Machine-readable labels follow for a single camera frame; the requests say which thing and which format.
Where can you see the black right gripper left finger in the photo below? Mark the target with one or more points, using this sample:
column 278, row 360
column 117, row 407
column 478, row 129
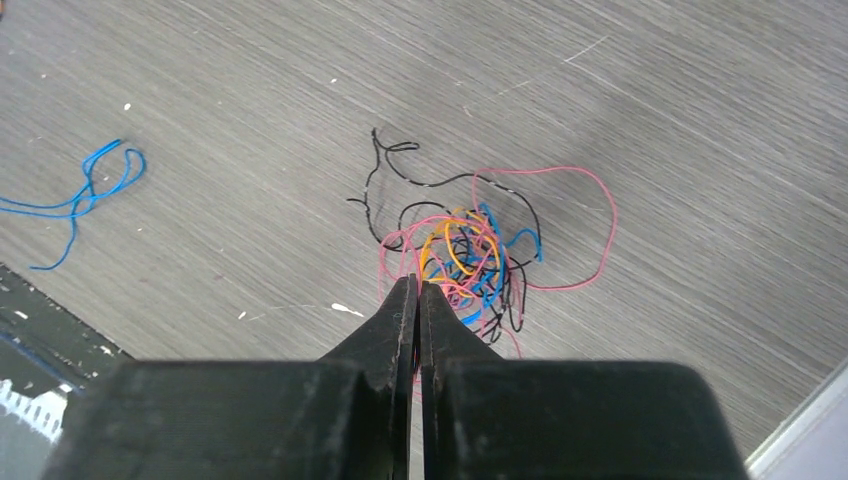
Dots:
column 345, row 415

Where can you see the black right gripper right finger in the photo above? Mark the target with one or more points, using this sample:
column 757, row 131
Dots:
column 486, row 417

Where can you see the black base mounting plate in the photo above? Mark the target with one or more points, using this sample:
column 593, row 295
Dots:
column 45, row 346

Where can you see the white slotted cable duct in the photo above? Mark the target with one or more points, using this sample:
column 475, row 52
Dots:
column 43, row 414

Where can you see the aluminium frame rail right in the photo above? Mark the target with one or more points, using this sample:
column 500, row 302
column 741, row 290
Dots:
column 811, row 444

